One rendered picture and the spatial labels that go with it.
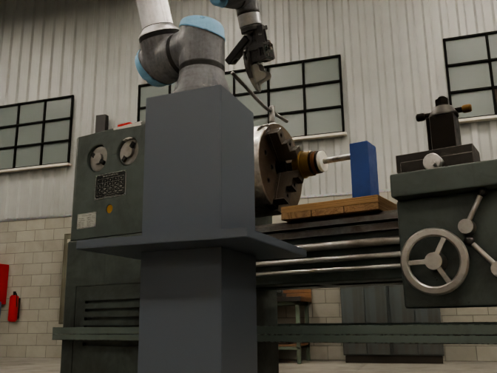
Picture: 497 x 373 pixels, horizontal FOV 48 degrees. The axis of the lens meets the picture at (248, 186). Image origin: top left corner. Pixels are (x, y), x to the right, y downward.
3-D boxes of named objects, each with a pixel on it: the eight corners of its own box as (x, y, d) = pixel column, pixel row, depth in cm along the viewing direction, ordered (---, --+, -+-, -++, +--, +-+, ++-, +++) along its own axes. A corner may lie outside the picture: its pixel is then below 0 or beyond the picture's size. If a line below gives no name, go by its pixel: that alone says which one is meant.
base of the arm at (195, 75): (216, 89, 130) (216, 50, 132) (160, 99, 135) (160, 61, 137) (241, 111, 143) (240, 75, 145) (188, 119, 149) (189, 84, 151)
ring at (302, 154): (288, 149, 185) (313, 144, 180) (301, 155, 192) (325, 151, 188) (289, 176, 183) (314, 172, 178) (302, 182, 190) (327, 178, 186)
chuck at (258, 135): (232, 203, 177) (237, 113, 187) (279, 226, 202) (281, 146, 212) (256, 200, 173) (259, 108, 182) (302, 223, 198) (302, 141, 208)
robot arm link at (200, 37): (202, 53, 133) (203, 2, 136) (164, 69, 142) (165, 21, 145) (235, 69, 142) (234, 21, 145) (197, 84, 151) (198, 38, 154)
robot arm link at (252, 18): (233, 17, 184) (245, 19, 191) (235, 30, 184) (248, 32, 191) (252, 10, 180) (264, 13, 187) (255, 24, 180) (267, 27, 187)
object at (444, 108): (425, 116, 155) (424, 106, 155) (433, 124, 161) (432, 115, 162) (455, 110, 151) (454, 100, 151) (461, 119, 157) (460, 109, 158)
